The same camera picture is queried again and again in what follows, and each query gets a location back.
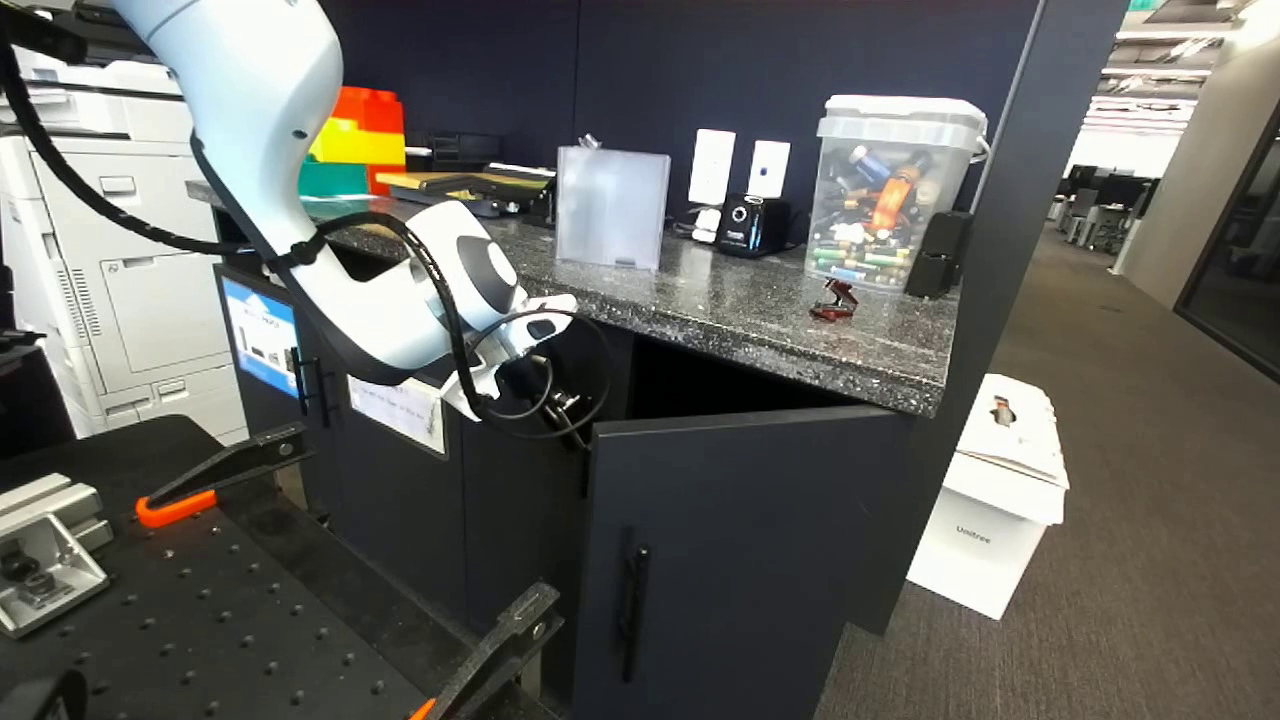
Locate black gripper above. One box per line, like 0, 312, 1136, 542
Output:
490, 312, 598, 449

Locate black cabinet body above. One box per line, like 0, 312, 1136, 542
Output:
213, 221, 1000, 720

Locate black open cabinet door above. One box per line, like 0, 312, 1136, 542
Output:
568, 404, 938, 720

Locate white paper label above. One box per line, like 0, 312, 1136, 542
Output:
344, 371, 450, 460

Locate translucent plastic box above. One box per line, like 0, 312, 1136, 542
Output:
551, 139, 674, 276

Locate black tool with green-yellow bars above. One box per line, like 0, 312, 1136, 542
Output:
370, 159, 558, 228

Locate black hole punch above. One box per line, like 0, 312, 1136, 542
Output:
714, 197, 791, 260

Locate small metal object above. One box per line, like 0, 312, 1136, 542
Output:
808, 273, 865, 329

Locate blue printed sign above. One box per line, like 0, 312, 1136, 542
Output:
215, 269, 309, 404

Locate stacked red yellow green bins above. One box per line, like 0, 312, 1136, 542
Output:
296, 85, 413, 208

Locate clear bucket with white lid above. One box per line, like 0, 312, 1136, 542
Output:
805, 88, 997, 294

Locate black rectangular device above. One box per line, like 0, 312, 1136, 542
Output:
905, 208, 977, 304

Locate white cardboard box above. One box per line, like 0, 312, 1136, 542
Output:
905, 367, 1076, 625

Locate white office printer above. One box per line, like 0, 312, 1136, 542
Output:
0, 50, 251, 449

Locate long black door handle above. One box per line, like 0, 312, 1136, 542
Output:
611, 527, 654, 687

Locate white wall outlet plate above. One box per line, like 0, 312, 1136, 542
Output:
685, 123, 741, 214

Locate small white wall plate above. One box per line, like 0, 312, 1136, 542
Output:
745, 136, 797, 208

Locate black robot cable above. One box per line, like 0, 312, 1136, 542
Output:
0, 35, 563, 439

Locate silver metal bracket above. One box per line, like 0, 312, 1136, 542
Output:
0, 468, 119, 641

